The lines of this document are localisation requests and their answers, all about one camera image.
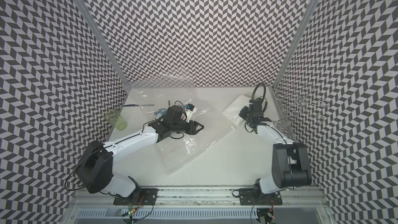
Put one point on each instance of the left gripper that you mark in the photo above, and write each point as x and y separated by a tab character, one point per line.
193	125

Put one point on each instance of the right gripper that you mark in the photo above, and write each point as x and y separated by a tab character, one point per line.
243	112

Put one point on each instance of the white towel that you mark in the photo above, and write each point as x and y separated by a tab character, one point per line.
233	110

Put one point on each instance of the clear plastic vacuum bag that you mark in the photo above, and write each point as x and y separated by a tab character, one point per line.
167	90

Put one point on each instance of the blue and cream towel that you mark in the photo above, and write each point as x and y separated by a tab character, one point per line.
160	113

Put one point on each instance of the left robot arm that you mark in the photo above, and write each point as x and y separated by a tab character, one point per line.
96	166

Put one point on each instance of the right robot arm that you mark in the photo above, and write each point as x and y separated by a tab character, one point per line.
290	161

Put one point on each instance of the purple toothbrush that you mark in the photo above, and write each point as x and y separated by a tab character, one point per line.
138	105

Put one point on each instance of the green plastic cup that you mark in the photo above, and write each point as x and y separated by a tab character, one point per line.
114	117

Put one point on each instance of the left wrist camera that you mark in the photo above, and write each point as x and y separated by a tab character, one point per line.
190	110

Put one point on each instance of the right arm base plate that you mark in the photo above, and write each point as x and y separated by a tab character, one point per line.
249	196

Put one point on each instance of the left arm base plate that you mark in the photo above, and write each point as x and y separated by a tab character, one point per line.
143	196

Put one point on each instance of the aluminium frame rail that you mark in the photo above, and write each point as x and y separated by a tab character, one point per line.
227	196

